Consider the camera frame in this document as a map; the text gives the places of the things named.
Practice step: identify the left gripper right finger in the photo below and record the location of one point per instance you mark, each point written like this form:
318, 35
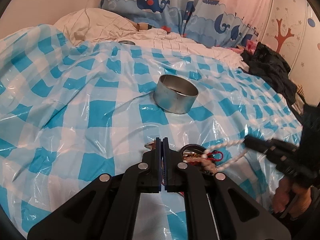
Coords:
176, 173

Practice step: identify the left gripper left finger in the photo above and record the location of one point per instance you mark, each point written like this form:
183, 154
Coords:
146, 176

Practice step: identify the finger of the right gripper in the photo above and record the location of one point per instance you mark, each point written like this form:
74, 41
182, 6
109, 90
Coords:
256, 144

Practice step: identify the right hand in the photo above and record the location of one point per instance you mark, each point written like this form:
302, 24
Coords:
282, 198

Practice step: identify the black clothing pile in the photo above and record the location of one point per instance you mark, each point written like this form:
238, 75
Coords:
273, 69

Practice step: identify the round silver metal tin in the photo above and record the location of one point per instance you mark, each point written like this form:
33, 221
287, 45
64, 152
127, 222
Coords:
175, 94

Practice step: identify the pink cloth item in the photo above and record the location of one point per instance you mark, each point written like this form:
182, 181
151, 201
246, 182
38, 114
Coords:
250, 47

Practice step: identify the blue whale print curtain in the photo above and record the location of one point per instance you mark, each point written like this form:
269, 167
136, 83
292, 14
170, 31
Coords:
212, 23

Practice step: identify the silver tin lid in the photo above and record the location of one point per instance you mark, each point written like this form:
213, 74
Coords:
127, 42

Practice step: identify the white grid-pattern duvet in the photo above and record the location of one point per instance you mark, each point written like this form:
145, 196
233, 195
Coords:
97, 25

